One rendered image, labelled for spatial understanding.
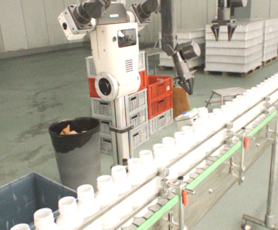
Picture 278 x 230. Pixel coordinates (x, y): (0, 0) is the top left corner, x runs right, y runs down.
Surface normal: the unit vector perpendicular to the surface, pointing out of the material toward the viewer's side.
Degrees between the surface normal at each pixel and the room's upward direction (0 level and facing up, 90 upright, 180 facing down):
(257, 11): 90
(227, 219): 0
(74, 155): 94
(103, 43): 90
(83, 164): 93
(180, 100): 103
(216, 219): 0
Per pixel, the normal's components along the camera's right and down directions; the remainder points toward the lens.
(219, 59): -0.59, 0.27
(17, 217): 0.78, 0.16
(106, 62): -0.61, 0.45
